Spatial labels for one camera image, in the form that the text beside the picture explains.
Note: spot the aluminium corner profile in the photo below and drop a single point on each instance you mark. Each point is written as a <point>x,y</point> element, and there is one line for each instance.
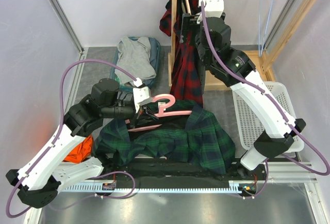
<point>67,25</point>

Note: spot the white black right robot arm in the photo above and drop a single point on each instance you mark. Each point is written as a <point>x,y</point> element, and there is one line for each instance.
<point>237,71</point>

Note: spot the white plastic laundry basket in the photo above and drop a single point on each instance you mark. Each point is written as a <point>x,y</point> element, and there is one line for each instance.
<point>249,126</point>

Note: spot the green plaid garment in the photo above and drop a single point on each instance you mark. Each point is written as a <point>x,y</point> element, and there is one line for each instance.
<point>196,138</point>

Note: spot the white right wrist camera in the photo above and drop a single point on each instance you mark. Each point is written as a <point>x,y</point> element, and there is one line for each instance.
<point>213,8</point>

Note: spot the blue wire hanger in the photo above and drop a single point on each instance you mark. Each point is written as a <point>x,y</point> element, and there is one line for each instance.
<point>263,28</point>

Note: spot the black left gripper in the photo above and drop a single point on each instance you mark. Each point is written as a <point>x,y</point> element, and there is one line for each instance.
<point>145,115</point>

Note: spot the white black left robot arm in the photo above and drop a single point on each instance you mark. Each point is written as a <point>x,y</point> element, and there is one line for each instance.
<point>40,181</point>

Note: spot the red navy plaid skirt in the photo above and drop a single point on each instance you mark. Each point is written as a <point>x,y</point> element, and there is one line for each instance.
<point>186,73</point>

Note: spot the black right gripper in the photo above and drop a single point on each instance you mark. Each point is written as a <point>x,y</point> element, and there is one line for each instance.
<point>190,23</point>

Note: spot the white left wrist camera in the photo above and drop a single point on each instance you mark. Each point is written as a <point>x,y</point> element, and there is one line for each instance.
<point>141,94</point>

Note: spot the orange garment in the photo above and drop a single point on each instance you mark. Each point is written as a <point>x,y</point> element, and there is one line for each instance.
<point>81,151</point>

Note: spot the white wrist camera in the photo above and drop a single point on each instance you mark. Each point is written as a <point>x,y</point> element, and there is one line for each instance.
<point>213,8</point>
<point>141,94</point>

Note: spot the thick pink plastic hanger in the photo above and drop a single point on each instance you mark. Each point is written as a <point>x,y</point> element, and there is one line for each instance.
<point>162,111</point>

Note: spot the grey t-shirt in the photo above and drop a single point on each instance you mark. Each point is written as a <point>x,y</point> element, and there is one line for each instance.
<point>125,55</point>

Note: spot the light blue cable duct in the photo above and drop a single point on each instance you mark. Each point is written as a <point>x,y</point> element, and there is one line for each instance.
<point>99,187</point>

